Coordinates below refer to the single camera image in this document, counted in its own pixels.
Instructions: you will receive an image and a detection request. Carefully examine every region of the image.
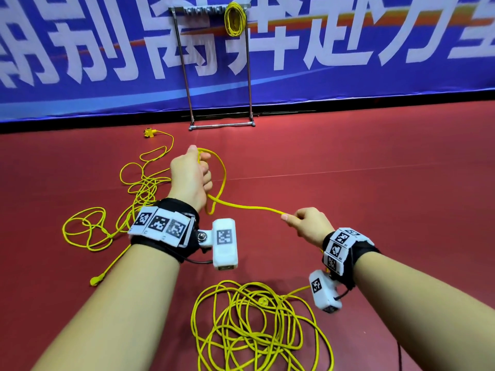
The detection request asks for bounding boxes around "person's right hand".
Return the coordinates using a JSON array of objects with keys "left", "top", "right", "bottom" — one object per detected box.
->
[{"left": 280, "top": 207, "right": 336, "bottom": 249}]

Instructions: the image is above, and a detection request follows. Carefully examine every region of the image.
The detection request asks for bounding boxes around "person's left hand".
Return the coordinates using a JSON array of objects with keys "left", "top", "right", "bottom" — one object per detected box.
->
[{"left": 167, "top": 145, "right": 215, "bottom": 214}]

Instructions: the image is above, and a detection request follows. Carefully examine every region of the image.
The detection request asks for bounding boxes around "metal rack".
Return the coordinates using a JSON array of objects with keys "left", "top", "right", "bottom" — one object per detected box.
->
[{"left": 168, "top": 4, "right": 257, "bottom": 132}]

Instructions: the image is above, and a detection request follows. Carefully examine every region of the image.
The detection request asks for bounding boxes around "person's left forearm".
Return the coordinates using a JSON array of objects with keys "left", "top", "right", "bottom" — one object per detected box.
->
[{"left": 31, "top": 243, "right": 183, "bottom": 371}]

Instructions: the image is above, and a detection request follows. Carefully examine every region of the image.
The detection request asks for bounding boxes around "person's right forearm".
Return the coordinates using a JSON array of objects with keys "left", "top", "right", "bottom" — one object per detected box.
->
[{"left": 354, "top": 251, "right": 495, "bottom": 371}]

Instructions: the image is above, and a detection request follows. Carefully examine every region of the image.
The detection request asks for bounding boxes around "black marker wristband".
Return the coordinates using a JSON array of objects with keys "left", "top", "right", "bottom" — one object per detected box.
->
[
  {"left": 127, "top": 197, "right": 201, "bottom": 264},
  {"left": 321, "top": 227, "right": 382, "bottom": 290}
]

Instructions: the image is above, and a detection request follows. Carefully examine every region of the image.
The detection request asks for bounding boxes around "blue banner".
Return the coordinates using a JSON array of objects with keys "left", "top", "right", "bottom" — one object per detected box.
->
[{"left": 0, "top": 0, "right": 495, "bottom": 124}]

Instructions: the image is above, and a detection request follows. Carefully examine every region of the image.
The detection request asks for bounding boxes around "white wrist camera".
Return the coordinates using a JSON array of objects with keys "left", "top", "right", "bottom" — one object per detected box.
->
[
  {"left": 196, "top": 218, "right": 240, "bottom": 271},
  {"left": 308, "top": 269, "right": 343, "bottom": 314}
]

